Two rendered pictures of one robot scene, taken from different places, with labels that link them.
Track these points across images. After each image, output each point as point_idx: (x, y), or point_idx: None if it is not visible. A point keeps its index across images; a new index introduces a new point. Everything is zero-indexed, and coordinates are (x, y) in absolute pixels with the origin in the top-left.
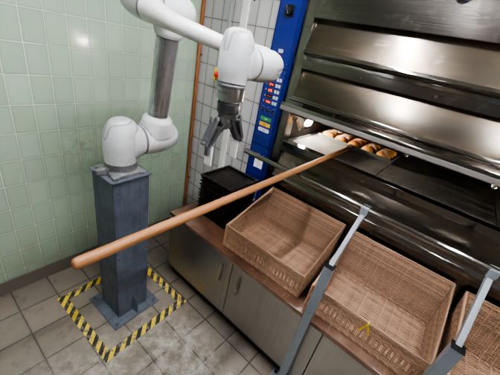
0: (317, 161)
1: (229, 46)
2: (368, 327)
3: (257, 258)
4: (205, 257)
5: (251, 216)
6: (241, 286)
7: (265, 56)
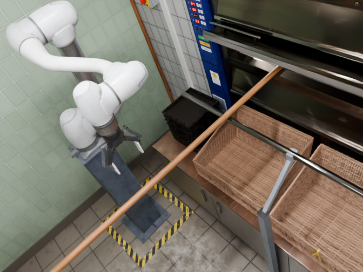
0: (253, 90)
1: (79, 107)
2: (318, 255)
3: (224, 188)
4: (190, 183)
5: (222, 138)
6: (222, 208)
7: (117, 88)
